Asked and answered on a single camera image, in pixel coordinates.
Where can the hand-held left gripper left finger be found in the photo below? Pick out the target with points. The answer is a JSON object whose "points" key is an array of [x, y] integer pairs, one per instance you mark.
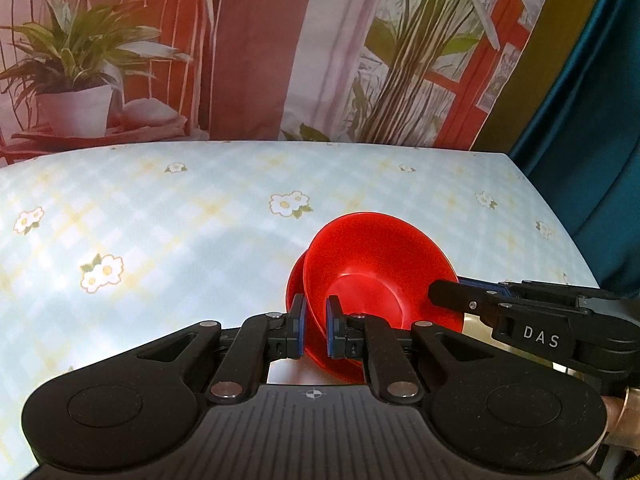
{"points": [[299, 321]]}

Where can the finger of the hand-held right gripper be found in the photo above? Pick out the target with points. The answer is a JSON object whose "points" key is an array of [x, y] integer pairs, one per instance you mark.
{"points": [[460, 300], [550, 294]]}

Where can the green square plate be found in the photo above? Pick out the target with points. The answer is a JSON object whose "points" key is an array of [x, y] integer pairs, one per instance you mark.
{"points": [[475, 323]]}

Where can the person's right hand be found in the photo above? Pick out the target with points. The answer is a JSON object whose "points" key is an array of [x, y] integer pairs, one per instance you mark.
{"points": [[625, 415]]}

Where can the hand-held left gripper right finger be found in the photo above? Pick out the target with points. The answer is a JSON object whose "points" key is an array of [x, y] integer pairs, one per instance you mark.
{"points": [[332, 326]]}

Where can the teal curtain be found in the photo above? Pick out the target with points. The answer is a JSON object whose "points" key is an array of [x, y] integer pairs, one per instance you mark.
{"points": [[600, 135]]}

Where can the red plastic bowl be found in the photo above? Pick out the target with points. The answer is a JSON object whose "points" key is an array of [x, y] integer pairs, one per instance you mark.
{"points": [[294, 282], [380, 255]]}

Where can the floral checked tablecloth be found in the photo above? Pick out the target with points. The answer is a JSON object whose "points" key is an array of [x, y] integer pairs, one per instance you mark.
{"points": [[175, 240]]}

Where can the olive cloth strip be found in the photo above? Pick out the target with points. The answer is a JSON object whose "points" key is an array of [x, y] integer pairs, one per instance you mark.
{"points": [[540, 60]]}

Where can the printed room scene backdrop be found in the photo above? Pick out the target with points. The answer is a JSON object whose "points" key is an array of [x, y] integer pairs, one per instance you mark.
{"points": [[250, 50]]}

